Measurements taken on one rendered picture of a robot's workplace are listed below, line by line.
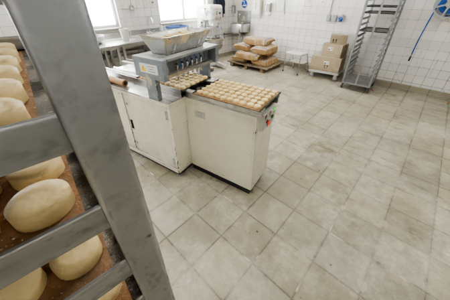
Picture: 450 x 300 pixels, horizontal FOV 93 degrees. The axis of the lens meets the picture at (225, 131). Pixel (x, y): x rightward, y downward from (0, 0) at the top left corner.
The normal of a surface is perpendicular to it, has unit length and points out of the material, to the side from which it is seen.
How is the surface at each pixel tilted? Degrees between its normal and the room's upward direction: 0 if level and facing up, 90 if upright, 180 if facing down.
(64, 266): 0
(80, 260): 0
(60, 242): 90
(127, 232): 90
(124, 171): 90
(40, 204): 0
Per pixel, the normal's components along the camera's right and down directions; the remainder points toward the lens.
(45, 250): 0.65, 0.41
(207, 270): 0.00, -0.84
